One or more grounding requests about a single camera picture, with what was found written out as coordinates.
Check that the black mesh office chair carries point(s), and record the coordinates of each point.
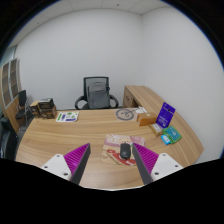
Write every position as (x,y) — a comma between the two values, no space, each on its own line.
(97,95)

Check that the small brown cardboard box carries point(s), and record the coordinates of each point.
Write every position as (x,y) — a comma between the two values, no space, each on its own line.
(35,109)

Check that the small blue packet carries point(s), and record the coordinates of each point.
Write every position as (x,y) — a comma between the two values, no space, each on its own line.
(165,139)

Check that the white printed paper sheet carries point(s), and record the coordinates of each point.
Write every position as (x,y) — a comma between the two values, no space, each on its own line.
(67,116)

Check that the wooden shelf unit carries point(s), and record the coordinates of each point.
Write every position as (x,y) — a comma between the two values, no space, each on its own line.
(8,90)

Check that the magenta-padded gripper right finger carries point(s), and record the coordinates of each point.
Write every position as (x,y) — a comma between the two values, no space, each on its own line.
(146,158)

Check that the large brown cardboard box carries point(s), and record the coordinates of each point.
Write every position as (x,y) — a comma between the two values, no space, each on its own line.
(47,109)

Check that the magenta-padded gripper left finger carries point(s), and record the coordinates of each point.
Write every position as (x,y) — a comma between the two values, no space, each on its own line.
(77,159)

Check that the cartoon print mouse pad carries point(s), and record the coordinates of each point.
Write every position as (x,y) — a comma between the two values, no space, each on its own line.
(111,150)

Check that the small yellow box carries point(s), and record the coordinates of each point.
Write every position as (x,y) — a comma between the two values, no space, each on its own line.
(156,129)

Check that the black computer mouse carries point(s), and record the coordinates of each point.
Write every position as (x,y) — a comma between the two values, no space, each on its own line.
(125,151)

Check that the wooden side desk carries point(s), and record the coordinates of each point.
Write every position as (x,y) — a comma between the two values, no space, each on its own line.
(140,95)

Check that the black armchair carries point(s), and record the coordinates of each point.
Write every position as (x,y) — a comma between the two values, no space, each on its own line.
(6,138)

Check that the small black visitor chair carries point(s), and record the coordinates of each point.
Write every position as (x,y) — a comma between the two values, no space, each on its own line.
(22,101)

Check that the green packet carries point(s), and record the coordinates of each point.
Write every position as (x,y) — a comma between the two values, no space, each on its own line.
(172,134)

